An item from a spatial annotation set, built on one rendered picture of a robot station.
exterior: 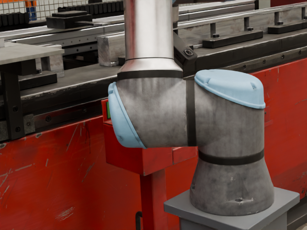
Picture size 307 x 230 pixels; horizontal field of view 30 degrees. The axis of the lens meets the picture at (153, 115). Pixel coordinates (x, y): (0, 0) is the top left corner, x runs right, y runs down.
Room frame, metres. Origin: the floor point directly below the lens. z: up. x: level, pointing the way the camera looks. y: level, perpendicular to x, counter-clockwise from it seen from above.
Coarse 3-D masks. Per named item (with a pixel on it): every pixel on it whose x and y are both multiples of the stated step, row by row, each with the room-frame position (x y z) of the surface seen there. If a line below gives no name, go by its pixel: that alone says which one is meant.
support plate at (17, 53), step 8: (0, 48) 1.45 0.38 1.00; (8, 48) 1.45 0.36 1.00; (16, 48) 1.44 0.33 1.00; (24, 48) 1.43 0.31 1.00; (32, 48) 1.42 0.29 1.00; (40, 48) 1.41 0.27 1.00; (48, 48) 1.41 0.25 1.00; (56, 48) 1.40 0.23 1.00; (0, 56) 1.33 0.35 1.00; (8, 56) 1.32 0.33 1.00; (16, 56) 1.31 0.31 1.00; (24, 56) 1.31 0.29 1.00; (32, 56) 1.32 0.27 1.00; (40, 56) 1.34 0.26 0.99; (0, 64) 1.27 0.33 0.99
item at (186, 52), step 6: (174, 36) 1.50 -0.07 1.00; (174, 42) 1.48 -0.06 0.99; (180, 42) 1.49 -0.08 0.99; (174, 48) 1.46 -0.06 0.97; (180, 48) 1.46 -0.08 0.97; (186, 48) 1.47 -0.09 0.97; (174, 54) 1.46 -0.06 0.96; (180, 54) 1.45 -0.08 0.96; (186, 54) 1.45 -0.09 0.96; (192, 54) 1.45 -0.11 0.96; (180, 60) 1.45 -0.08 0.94; (186, 60) 1.44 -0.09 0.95; (192, 60) 1.45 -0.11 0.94
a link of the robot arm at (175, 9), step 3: (177, 6) 1.50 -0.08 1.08; (174, 9) 1.49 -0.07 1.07; (177, 9) 1.50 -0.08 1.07; (174, 12) 1.49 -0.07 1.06; (177, 12) 1.50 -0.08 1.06; (174, 15) 1.49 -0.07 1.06; (177, 15) 1.50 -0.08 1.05; (174, 18) 1.49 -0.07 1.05; (177, 18) 1.50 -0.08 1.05; (174, 21) 1.49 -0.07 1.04
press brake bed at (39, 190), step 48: (288, 48) 2.27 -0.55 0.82; (96, 96) 1.62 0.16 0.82; (288, 96) 2.25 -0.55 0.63; (0, 144) 1.39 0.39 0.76; (48, 144) 1.48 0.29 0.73; (96, 144) 1.59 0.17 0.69; (288, 144) 2.25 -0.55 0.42; (0, 192) 1.38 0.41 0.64; (48, 192) 1.47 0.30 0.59; (96, 192) 1.58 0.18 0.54
